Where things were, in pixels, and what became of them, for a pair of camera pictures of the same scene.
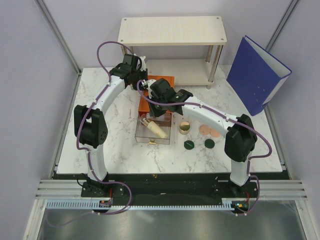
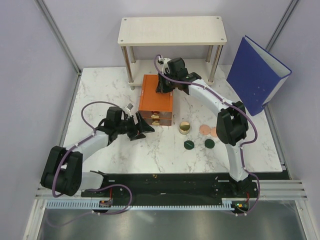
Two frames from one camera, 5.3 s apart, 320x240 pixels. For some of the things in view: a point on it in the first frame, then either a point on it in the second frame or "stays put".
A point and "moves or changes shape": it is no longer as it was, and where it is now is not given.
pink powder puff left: (204, 129) stays put
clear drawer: (145, 135) moves or changes shape
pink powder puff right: (214, 133) stays put
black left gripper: (143, 73) → (144, 127)
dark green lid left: (188, 144) stays put
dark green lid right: (209, 143) stays put
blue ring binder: (256, 75) stays put
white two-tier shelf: (187, 47) stays put
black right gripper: (153, 111) → (161, 88)
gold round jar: (184, 127) stays put
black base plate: (168, 187) stays put
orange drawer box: (144, 104) moves or changes shape
